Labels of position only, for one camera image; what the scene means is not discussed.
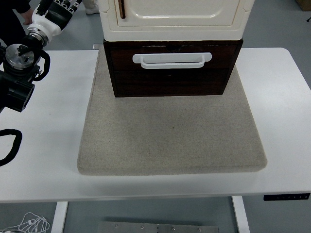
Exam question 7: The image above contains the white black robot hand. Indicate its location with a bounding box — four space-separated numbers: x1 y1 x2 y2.
26 0 83 37

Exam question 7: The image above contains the white drawer handle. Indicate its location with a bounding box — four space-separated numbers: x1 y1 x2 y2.
132 52 212 70

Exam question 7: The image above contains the person's hand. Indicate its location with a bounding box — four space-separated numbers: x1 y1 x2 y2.
22 9 34 25

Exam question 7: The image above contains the person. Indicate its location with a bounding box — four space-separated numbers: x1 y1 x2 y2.
0 0 34 49

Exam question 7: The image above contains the person's white shoe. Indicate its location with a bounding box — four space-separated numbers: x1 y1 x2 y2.
85 0 101 15

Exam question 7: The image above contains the beige felt mat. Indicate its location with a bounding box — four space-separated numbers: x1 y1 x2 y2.
77 46 268 176

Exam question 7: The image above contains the white table leg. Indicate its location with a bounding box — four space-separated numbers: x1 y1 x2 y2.
51 201 69 233
232 196 251 233

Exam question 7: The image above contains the cardboard box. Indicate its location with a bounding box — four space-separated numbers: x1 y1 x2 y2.
295 0 311 12

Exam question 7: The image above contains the black table control panel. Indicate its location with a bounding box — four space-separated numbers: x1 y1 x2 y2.
263 193 311 201

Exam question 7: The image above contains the white cable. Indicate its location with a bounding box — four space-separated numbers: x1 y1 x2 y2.
0 212 51 233

